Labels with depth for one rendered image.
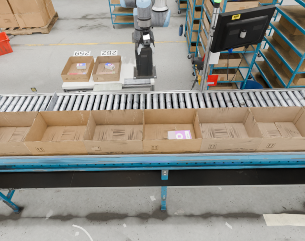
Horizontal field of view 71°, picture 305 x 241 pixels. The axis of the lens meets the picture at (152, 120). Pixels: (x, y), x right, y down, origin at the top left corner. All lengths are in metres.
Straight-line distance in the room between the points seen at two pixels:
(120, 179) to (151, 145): 0.44
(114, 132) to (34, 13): 4.52
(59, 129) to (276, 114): 1.68
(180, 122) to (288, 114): 0.82
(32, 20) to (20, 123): 4.18
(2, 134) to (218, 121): 1.68
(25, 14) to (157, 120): 4.75
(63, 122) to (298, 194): 2.37
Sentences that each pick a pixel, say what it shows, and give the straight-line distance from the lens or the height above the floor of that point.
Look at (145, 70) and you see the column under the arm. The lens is 2.38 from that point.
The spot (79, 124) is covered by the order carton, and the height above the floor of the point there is 0.90.
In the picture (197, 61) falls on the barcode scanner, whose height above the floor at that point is 1.07.
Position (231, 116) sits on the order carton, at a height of 0.96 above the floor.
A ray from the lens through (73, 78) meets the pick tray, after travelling 2.50.
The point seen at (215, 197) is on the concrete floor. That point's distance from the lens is 2.40.
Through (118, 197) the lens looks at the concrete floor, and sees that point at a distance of 2.36.
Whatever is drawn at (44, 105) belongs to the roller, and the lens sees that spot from 2.35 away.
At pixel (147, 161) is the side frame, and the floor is 0.90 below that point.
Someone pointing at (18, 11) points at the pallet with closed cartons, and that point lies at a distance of 5.96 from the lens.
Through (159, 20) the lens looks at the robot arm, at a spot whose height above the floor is 1.37.
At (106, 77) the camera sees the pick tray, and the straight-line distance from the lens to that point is 2.39.
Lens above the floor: 2.13
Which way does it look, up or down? 46 degrees down
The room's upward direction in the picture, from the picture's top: 2 degrees counter-clockwise
